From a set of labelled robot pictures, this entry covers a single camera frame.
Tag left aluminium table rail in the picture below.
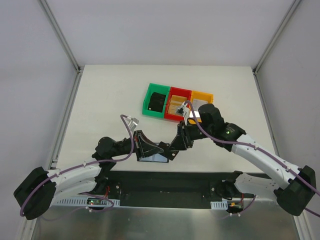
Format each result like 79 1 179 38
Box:
45 68 84 170

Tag black leather card holder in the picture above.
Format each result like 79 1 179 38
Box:
137 141 179 163

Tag left aluminium frame post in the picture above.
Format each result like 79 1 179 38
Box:
37 0 82 73

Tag yellow plastic bin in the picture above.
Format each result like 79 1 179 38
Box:
190 90 214 123

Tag white cards in yellow bin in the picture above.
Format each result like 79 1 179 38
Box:
191 98 208 119

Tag right aluminium table rail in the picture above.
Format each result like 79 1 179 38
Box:
253 73 279 156

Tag black cards in green bin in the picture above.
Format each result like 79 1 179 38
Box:
147 92 166 113

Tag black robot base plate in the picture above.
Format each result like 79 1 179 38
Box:
90 171 253 209

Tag left white cable duct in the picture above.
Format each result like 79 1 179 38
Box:
52 196 121 208

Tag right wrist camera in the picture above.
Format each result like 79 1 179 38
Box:
175 101 191 124

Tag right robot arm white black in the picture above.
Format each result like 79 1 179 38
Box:
170 100 320 216

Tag aluminium table rail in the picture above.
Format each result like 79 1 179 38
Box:
253 73 279 156
45 68 84 170

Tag green plastic bin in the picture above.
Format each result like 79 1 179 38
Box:
142 83 171 119

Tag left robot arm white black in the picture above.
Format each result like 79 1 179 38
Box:
13 130 168 220

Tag right white cable duct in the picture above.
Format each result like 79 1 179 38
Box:
210 200 228 211

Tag white cable duct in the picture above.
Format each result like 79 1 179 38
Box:
52 196 121 208
210 200 228 211

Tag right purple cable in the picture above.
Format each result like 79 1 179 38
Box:
186 100 320 217

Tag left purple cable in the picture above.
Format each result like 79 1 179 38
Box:
19 114 136 218

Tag aluminium frame post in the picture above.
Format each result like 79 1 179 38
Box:
37 0 82 73
252 0 304 76

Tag purple cable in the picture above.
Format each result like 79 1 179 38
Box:
186 100 320 217
19 114 136 218

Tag right aluminium frame post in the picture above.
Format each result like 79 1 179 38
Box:
252 0 304 76

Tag gold cards in red bin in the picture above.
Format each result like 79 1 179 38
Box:
167 95 188 116

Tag red plastic bin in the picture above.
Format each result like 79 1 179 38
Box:
164 87 192 122

